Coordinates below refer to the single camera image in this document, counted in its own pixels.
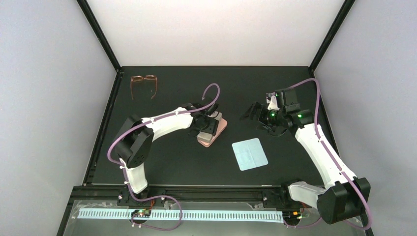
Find right light blue cloth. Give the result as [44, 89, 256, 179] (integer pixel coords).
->
[232, 138, 268, 171]

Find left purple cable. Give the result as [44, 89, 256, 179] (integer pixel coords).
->
[107, 83, 221, 231]

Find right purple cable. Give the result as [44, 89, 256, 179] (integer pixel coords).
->
[282, 78, 373, 231]

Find purple cable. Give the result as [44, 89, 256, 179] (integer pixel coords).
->
[282, 78, 373, 231]
[107, 83, 221, 231]

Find white slotted cable duct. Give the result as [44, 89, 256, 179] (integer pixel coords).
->
[76, 208, 283, 223]

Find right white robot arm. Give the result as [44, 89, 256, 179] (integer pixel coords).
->
[240, 88, 371, 224]

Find left circuit board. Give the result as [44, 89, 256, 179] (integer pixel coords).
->
[131, 209, 151, 219]

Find brown translucent sunglasses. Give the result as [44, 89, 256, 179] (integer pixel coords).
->
[130, 75, 158, 100]

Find black aluminium frame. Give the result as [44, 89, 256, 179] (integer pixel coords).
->
[58, 0, 354, 236]

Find pink glasses case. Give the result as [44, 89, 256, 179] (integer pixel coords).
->
[197, 118, 228, 148]

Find circuit board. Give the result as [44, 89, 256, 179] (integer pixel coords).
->
[283, 211, 310, 220]
[131, 209, 151, 219]

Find right circuit board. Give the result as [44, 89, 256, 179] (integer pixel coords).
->
[283, 211, 310, 220]

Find grey glasses case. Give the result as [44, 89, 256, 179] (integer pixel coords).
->
[197, 111, 222, 143]

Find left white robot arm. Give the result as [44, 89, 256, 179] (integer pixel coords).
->
[108, 103, 227, 194]

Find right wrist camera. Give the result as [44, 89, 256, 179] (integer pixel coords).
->
[266, 92, 280, 111]

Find clear plastic sheet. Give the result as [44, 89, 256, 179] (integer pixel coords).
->
[57, 200, 366, 236]

